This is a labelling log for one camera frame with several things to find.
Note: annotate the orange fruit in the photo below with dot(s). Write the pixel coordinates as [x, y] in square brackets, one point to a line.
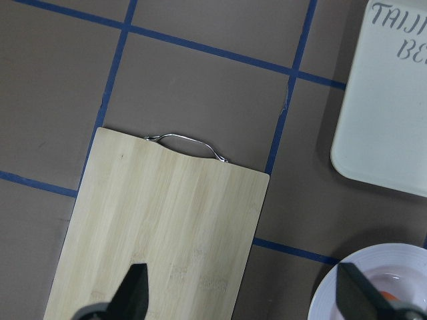
[388, 296]

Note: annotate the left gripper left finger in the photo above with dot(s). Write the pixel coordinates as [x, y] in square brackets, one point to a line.
[130, 301]

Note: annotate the cream bear tray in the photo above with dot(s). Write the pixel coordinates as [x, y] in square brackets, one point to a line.
[380, 136]

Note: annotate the white round plate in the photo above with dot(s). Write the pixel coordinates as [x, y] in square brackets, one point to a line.
[396, 268]

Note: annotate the wooden cutting board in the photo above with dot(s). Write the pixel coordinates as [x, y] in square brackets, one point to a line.
[191, 220]

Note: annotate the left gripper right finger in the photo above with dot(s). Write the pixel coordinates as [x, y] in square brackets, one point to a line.
[357, 298]

